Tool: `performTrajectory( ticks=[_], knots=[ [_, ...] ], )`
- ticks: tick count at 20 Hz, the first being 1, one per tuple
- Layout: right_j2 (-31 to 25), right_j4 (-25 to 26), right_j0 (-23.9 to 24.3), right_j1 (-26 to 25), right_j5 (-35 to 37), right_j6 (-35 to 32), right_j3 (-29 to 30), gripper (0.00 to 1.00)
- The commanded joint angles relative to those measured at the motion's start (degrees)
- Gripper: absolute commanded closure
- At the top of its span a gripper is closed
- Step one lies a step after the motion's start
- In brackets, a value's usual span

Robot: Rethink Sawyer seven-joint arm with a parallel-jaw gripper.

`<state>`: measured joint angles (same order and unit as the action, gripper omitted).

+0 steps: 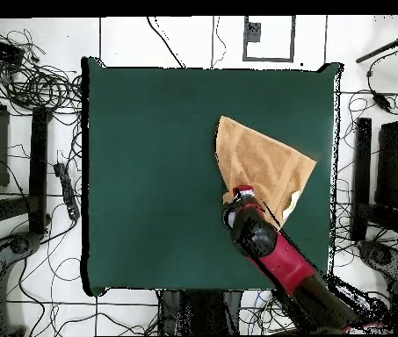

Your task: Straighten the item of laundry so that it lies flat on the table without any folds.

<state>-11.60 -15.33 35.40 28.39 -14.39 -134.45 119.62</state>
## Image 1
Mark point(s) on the grey square floor frame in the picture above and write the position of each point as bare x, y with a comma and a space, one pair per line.
245, 52

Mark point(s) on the dark green table cloth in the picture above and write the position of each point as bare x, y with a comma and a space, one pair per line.
149, 210

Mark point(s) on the black power strip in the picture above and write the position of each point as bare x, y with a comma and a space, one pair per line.
68, 189

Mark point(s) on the black tripod pole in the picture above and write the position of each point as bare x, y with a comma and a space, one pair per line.
381, 51

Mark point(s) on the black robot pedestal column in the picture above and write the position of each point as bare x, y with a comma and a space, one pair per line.
202, 316

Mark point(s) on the grey pedestal leg with caster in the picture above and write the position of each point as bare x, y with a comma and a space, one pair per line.
383, 256
19, 245

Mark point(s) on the black electronics box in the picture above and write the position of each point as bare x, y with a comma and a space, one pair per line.
0, 51

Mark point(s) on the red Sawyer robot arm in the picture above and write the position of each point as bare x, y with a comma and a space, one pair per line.
283, 259

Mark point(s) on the tan terry towel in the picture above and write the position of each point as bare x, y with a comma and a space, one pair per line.
258, 161

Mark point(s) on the dark grey square plate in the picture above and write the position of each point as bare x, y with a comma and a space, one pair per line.
253, 32

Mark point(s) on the black metal frame stand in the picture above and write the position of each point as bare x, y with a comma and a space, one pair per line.
38, 168
362, 175

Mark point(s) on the black power adapter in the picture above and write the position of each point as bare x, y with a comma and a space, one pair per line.
381, 100

